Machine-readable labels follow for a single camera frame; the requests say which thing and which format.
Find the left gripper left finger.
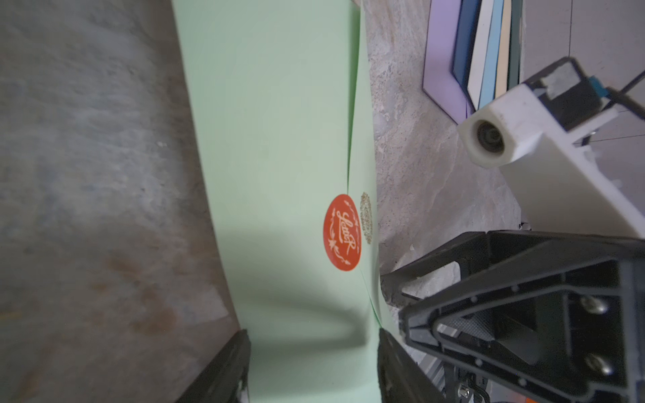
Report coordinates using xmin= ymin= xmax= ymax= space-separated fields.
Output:
xmin=176 ymin=329 xmax=251 ymax=403

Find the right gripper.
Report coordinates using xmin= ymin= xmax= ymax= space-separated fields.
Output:
xmin=381 ymin=231 xmax=644 ymax=402

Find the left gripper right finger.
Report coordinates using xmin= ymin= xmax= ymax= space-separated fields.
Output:
xmin=377 ymin=328 xmax=446 ymax=403

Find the light green envelope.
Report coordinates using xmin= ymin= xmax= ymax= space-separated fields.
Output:
xmin=173 ymin=1 xmax=381 ymax=402

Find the white envelope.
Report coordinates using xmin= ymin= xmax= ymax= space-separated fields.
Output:
xmin=467 ymin=0 xmax=494 ymax=111

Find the light blue envelope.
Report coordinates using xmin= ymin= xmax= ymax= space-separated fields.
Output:
xmin=479 ymin=0 xmax=504 ymax=108

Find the purple envelope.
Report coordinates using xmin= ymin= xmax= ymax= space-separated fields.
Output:
xmin=423 ymin=0 xmax=472 ymax=125

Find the tan envelope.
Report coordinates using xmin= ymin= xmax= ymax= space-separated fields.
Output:
xmin=495 ymin=0 xmax=512 ymax=98

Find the dark green envelope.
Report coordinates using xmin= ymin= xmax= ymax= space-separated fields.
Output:
xmin=507 ymin=0 xmax=523 ymax=89

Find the navy blue envelope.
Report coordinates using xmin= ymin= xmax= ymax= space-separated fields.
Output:
xmin=452 ymin=0 xmax=482 ymax=106

